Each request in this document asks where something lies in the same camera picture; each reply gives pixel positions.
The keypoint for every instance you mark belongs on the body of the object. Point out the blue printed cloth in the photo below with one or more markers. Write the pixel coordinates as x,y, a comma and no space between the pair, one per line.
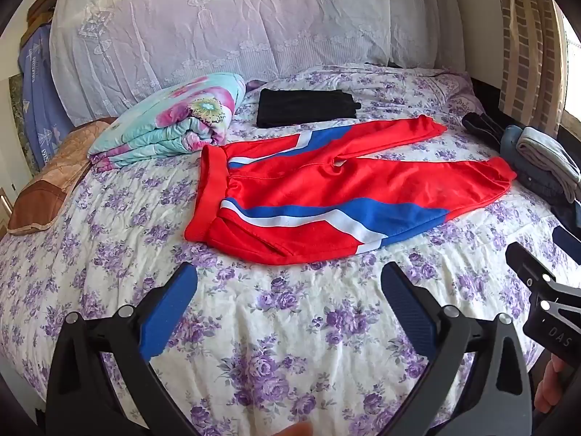
38,100

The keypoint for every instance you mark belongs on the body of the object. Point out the lavender lace cloth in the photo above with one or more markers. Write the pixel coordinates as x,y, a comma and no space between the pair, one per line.
227,22

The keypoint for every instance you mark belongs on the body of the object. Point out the teal pink floral folded quilt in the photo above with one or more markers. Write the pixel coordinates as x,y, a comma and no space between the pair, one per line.
181,118

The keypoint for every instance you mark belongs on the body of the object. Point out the red pants with blue stripes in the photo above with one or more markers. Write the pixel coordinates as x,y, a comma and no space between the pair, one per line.
317,181

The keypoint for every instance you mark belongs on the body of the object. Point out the brown pillow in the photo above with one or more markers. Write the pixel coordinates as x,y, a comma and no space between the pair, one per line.
41,195

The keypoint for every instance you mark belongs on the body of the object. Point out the black garment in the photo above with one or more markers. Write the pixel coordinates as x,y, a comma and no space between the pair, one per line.
481,128

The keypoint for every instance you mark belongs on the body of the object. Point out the dark navy garment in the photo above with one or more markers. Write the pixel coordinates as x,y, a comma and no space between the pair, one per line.
569,215

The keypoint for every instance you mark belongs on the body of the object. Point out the person's right hand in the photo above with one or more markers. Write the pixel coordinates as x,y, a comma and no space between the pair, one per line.
549,386

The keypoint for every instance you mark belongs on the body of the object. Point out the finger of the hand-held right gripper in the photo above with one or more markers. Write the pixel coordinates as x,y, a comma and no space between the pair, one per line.
526,263
567,243

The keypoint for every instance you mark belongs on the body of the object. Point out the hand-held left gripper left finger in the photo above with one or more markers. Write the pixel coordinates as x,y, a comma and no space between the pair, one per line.
168,313

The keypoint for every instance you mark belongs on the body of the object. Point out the brick pattern curtain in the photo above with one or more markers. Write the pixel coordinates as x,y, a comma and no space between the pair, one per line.
526,54

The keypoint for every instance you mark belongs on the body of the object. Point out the black folded cloth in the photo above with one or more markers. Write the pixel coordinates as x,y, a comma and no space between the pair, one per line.
304,108

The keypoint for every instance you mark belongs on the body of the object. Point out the folded grey blue clothes pile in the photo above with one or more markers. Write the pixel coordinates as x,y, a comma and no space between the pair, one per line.
522,163

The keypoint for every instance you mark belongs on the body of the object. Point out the grey garment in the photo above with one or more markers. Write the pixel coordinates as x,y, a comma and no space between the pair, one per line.
549,154

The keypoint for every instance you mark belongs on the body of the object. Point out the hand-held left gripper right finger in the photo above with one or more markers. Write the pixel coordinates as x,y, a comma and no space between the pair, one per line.
408,313

